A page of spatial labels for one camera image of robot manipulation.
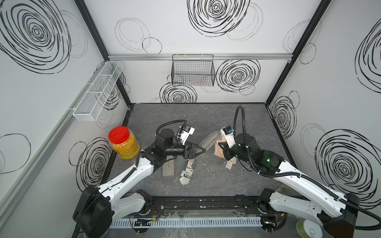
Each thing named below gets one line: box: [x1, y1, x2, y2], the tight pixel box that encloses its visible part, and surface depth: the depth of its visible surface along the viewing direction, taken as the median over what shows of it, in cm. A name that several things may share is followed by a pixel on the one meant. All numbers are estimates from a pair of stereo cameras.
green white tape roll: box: [296, 219, 324, 238], surface depth 65 cm
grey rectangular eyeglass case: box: [162, 155, 175, 178], surface depth 84 cm
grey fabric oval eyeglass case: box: [197, 130, 221, 152], surface depth 69 cm
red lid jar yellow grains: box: [108, 125, 141, 160], surface depth 82 cm
